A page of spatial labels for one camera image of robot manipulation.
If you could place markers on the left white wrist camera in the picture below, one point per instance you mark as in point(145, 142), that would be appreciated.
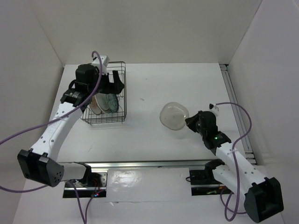
point(101, 63)

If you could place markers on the teal red rimmed plate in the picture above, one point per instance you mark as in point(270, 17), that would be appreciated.
point(101, 100)

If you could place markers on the clear glass square plate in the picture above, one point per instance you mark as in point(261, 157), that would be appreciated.
point(173, 116)

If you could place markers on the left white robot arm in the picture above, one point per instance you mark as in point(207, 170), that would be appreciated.
point(39, 163)

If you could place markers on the metal wire dish rack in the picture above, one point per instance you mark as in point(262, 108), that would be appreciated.
point(117, 117)

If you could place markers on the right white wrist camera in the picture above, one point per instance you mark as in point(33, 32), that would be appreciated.
point(214, 109)

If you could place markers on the blue floral small plate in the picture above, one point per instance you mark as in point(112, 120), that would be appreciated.
point(112, 102)

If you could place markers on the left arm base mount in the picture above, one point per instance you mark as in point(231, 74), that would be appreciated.
point(97, 185)

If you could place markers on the aluminium right side rail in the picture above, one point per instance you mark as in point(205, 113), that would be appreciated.
point(239, 114)

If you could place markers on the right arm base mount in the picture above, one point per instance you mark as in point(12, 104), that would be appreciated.
point(202, 180)

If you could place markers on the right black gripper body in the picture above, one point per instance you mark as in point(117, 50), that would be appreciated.
point(202, 131)

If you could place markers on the aluminium rail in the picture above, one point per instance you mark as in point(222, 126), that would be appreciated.
point(147, 164)
point(239, 114)

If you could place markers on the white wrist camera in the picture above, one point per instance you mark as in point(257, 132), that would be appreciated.
point(101, 63)
point(214, 109)

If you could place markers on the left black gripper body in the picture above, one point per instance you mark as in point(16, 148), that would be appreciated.
point(106, 87)

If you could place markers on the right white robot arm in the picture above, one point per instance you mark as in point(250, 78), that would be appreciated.
point(261, 196)

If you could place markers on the orange sunburst pattern plate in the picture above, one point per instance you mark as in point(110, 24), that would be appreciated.
point(94, 107)

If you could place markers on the aluminium front rail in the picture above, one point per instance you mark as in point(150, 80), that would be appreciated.
point(147, 164)

